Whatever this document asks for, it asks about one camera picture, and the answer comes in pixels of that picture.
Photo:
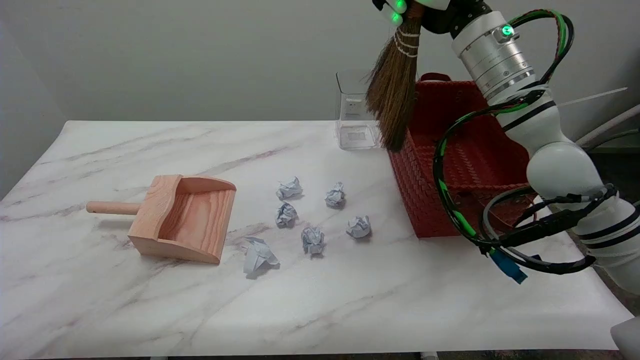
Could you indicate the wooden dustpan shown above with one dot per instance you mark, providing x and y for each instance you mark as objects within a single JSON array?
[{"x": 195, "y": 220}]

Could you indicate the white paper ball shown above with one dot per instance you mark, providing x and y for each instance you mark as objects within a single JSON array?
[
  {"x": 335, "y": 195},
  {"x": 359, "y": 227},
  {"x": 313, "y": 240},
  {"x": 289, "y": 188},
  {"x": 286, "y": 215}
]

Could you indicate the thin grey tube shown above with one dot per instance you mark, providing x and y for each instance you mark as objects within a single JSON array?
[{"x": 615, "y": 137}]

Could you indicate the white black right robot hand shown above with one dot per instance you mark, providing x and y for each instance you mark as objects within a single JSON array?
[{"x": 440, "y": 20}]

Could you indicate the large paper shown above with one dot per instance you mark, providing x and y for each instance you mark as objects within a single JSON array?
[{"x": 257, "y": 256}]

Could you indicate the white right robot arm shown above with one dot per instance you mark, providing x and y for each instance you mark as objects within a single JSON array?
[{"x": 560, "y": 165}]

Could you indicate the thick white tube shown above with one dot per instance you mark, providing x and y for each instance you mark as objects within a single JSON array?
[{"x": 612, "y": 122}]

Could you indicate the clear plastic container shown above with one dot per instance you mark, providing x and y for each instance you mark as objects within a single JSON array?
[{"x": 352, "y": 110}]

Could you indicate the red woven basket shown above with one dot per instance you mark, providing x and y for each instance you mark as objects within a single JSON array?
[{"x": 480, "y": 150}]

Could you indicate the brown straw hand broom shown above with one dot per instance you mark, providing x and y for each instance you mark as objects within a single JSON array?
[{"x": 395, "y": 100}]

